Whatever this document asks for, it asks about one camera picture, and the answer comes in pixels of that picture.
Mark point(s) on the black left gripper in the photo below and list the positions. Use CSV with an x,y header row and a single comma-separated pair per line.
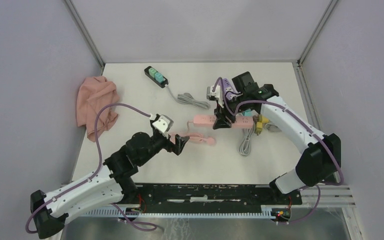
x,y
179,142

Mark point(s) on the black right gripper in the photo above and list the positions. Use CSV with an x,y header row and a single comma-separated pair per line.
x,y
221,113

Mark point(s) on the teal usb charger plug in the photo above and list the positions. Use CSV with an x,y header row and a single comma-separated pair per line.
x,y
247,113

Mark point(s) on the purple power strip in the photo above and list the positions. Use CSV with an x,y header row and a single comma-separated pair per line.
x,y
230,91

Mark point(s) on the teal charger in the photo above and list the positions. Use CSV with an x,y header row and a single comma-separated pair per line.
x,y
152,72

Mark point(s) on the pink power strip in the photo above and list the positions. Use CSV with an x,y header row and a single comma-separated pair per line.
x,y
207,121

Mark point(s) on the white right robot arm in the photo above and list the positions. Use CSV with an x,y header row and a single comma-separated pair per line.
x,y
320,153

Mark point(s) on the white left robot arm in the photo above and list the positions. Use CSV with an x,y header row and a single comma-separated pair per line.
x,y
111,183

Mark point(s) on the pink cloth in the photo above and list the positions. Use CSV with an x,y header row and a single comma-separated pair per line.
x,y
95,93

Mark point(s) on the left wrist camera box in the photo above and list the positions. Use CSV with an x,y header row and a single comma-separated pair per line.
x,y
162,123

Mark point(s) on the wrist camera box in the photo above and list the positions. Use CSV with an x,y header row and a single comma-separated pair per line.
x,y
214,93
162,123

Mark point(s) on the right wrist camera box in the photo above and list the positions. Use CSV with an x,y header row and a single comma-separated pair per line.
x,y
214,93

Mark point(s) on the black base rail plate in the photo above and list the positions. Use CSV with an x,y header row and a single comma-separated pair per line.
x,y
176,198

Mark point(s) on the white slotted cable duct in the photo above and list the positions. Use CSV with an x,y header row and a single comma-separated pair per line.
x,y
112,212

